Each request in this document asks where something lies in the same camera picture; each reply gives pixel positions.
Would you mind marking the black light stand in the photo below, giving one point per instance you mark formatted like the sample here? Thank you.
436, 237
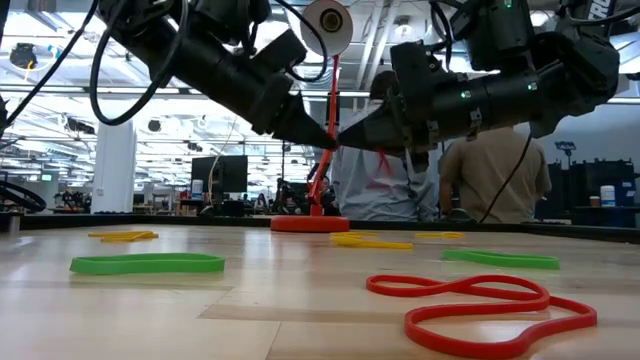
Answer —
566, 146

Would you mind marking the white canister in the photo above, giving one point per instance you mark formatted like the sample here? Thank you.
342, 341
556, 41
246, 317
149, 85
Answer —
607, 196
197, 190

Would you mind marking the green rubber band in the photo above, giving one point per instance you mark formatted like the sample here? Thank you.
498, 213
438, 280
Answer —
545, 262
80, 265

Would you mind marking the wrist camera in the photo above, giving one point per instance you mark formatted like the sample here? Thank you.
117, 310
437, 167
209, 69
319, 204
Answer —
280, 50
415, 62

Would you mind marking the red desk lamp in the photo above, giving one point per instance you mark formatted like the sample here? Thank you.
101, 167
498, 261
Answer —
310, 224

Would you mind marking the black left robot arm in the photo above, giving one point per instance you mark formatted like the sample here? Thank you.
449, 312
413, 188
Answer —
200, 60

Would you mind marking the black ceiling device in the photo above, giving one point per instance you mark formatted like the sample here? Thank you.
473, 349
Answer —
22, 55

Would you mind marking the yellow rubber band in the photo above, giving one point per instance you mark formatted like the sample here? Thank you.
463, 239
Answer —
357, 233
380, 245
125, 236
440, 235

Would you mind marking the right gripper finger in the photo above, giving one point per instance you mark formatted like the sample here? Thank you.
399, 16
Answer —
375, 132

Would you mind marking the black shelf unit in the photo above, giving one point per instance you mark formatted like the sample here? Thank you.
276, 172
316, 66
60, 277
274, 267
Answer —
575, 185

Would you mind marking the person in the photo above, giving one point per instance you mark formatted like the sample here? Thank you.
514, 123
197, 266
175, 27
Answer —
370, 190
327, 197
490, 170

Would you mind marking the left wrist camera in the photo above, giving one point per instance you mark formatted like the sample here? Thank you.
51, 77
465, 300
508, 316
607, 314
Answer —
280, 50

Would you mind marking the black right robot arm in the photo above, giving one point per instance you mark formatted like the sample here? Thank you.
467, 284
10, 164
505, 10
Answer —
565, 65

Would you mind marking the black computer monitor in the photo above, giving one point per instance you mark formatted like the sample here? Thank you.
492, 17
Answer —
225, 172

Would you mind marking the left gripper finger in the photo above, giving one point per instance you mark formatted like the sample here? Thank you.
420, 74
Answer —
300, 125

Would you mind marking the brown cup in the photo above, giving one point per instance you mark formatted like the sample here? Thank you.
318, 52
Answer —
594, 201

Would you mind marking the white building column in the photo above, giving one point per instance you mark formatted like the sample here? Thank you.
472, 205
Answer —
114, 170

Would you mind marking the red rubber band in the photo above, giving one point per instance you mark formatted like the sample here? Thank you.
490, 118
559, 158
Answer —
371, 286

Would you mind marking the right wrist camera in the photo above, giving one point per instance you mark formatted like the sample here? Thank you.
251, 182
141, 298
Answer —
415, 62

